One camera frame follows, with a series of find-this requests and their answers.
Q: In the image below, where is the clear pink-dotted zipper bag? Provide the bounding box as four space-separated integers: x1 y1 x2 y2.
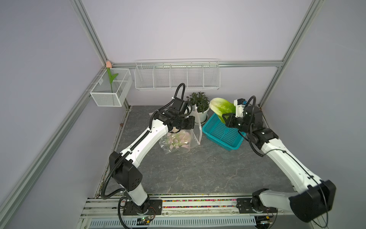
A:
159 130 192 154

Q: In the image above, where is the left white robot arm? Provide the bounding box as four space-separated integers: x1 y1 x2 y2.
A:
100 83 195 214

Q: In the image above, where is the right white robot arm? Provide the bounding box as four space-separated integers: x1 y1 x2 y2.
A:
222 96 336 222

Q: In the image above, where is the teal plastic basket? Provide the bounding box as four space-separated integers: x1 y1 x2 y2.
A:
202 114 244 151

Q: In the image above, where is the potted green plant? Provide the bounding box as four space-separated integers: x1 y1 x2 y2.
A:
186 92 210 124

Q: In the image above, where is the artificial pink tulip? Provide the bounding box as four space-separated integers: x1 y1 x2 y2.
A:
106 61 119 93

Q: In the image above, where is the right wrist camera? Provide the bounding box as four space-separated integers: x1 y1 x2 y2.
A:
234 98 247 118

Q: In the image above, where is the white wire wall rack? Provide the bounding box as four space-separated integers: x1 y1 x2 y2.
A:
134 59 221 90

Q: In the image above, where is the white mesh wall basket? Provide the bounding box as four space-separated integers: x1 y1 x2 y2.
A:
90 68 133 107

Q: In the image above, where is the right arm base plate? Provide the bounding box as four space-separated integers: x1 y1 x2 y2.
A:
236 197 278 214

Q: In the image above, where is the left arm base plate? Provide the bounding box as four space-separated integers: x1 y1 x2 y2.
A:
123 198 163 216

